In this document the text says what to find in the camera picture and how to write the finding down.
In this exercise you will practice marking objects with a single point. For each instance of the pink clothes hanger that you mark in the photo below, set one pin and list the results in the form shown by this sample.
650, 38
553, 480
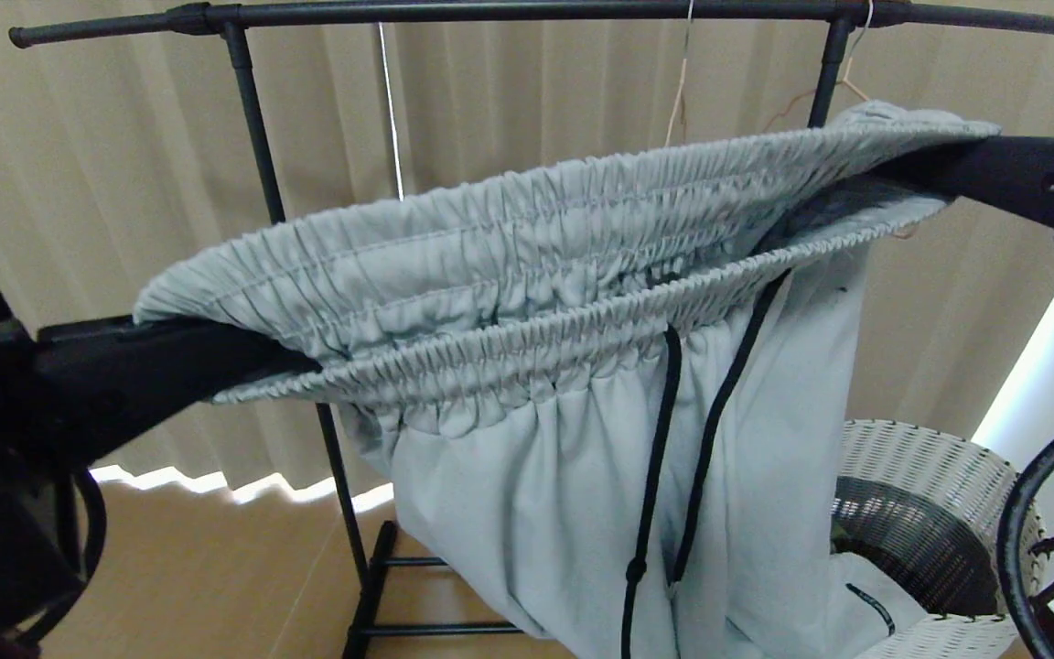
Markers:
847, 82
676, 91

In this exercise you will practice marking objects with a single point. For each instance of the pale grey shorts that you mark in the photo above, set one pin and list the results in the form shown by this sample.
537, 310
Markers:
536, 458

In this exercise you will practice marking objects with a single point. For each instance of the white laundry basket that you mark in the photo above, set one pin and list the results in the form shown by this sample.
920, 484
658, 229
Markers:
930, 458

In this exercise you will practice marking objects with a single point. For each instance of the black clothes rack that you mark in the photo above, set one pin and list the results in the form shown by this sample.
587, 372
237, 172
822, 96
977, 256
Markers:
490, 11

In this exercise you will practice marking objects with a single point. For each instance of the beige curtain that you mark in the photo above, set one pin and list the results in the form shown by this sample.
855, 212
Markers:
79, 183

